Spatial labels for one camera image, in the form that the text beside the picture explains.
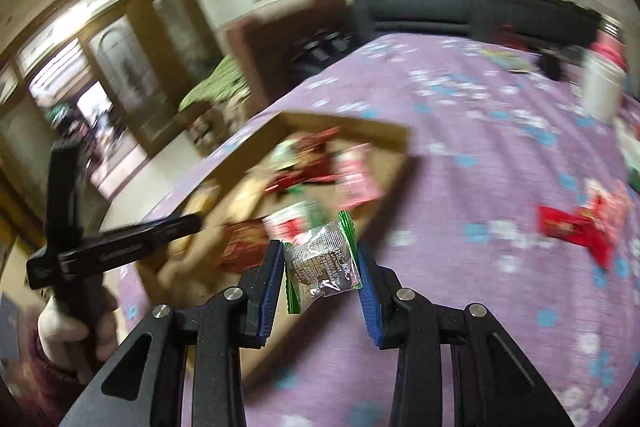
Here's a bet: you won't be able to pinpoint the person's left hand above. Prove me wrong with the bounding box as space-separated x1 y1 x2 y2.
37 292 120 380

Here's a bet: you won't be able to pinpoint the red foil candy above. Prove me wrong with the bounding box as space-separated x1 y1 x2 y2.
265 157 336 195
300 127 343 152

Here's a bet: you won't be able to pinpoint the person's left forearm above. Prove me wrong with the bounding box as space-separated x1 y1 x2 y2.
0 322 86 427

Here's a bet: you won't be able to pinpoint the brown cardboard box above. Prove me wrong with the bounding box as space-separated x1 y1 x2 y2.
135 111 412 388

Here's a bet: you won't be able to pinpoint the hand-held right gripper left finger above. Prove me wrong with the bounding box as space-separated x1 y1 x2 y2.
59 239 285 427

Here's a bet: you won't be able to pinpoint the black sofa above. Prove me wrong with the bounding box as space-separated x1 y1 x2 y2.
352 0 601 52

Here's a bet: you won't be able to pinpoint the pink white snack packet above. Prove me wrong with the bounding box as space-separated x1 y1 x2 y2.
334 143 385 210

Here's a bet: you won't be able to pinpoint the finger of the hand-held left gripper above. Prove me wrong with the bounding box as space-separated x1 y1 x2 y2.
62 213 203 269

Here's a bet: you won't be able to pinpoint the brown armchair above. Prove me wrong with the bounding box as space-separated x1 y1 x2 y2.
222 0 351 108

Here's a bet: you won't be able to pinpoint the dark metal equipment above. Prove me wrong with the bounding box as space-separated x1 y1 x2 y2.
287 32 356 75

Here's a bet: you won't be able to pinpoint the wooden glass doors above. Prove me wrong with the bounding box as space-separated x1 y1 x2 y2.
0 0 226 228

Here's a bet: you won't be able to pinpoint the silver snack packet green ends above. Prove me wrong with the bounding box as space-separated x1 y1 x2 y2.
282 211 363 315

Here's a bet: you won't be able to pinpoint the green white snack packet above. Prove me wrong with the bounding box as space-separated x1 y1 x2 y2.
270 139 303 172

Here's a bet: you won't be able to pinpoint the green patterned cushion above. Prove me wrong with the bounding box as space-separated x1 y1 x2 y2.
179 54 251 112

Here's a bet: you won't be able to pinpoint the dark red foil packet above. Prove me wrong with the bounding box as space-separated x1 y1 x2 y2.
537 204 613 270

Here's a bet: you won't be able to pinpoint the red foil gold script packet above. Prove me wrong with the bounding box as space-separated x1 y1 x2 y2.
220 219 271 273

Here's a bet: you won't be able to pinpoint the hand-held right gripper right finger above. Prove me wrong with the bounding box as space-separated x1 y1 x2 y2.
356 239 576 427

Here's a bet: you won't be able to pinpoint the white jar pink lid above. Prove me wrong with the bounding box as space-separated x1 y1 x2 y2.
580 21 628 125

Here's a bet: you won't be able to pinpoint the black small object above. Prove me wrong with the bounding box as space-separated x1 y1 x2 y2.
537 49 571 82

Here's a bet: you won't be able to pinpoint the red white snack packet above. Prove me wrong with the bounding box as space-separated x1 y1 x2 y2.
263 201 323 244

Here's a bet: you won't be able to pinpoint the purple floral tablecloth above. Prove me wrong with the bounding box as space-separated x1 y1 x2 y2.
100 32 640 427

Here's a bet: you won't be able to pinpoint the red white striped packet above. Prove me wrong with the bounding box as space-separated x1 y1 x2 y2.
575 179 636 248

